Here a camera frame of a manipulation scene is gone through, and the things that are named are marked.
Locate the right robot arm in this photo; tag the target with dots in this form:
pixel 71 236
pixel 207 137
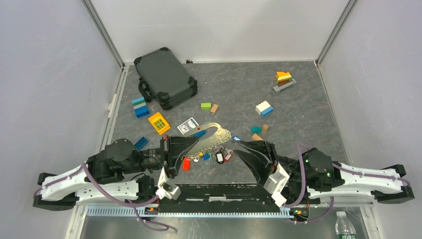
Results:
pixel 314 175

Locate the playing card box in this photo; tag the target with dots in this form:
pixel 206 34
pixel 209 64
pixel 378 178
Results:
pixel 187 125

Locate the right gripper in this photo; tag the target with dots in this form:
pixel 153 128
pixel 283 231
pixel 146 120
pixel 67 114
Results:
pixel 266 167

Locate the red lego brick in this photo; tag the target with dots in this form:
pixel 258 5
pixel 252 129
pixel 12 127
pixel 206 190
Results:
pixel 186 164

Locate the green lego brick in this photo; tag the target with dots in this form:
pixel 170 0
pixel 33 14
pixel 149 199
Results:
pixel 206 106

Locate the white blue lego block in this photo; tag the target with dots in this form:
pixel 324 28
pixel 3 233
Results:
pixel 264 109

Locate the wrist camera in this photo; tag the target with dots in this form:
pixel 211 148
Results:
pixel 166 188
pixel 275 184

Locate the red blue lego block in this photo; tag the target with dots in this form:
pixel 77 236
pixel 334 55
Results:
pixel 200 134

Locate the blue lego brick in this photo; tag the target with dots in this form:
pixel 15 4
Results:
pixel 142 142

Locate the blue green white lego stack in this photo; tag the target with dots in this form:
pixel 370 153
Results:
pixel 140 107

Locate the white cable duct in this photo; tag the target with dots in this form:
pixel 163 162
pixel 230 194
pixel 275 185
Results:
pixel 120 211

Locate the tan wooden cylinder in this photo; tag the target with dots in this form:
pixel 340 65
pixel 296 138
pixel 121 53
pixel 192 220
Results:
pixel 265 128

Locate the blue key tag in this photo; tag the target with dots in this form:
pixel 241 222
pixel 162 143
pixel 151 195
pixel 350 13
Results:
pixel 236 138
pixel 206 157

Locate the grey lego piece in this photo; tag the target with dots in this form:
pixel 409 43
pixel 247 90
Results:
pixel 277 89

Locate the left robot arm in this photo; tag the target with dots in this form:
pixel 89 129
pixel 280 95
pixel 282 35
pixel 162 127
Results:
pixel 121 173

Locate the metal keyring plate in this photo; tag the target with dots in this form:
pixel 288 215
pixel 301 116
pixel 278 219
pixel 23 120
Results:
pixel 219 137

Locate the yellow lego plate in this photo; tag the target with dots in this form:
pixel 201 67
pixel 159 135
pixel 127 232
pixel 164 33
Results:
pixel 159 123

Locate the plastic water bottle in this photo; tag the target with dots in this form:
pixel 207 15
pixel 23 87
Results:
pixel 343 227

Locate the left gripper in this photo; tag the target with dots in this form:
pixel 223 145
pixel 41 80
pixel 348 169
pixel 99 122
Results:
pixel 174 148

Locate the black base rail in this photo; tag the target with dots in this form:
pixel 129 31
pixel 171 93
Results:
pixel 219 198

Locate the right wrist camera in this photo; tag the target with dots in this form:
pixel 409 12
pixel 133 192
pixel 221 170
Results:
pixel 275 184

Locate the red key tag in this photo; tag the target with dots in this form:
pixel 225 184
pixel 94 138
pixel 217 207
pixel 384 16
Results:
pixel 228 155

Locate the orange wooden block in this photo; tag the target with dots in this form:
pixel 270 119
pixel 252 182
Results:
pixel 256 137

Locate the tan wooden block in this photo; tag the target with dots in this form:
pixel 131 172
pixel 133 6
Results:
pixel 214 108

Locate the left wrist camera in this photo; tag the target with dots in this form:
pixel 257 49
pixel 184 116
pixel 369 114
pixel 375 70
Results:
pixel 166 188

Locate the black key fob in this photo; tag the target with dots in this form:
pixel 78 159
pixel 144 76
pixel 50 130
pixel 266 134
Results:
pixel 219 157

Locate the black hard case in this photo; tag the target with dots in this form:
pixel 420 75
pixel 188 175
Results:
pixel 164 78

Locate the teal wooden block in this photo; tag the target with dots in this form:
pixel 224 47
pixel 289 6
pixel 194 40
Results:
pixel 256 129

